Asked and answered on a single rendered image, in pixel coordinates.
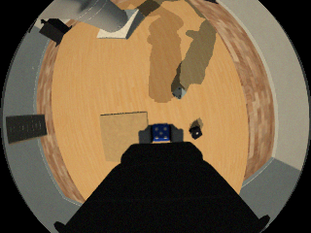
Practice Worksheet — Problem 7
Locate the tan square mat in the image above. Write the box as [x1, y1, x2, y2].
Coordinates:
[99, 113, 148, 162]

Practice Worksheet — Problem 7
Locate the white die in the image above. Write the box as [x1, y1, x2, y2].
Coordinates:
[172, 86, 187, 100]

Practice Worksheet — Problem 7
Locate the blue die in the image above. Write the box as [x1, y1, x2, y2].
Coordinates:
[153, 123, 169, 142]

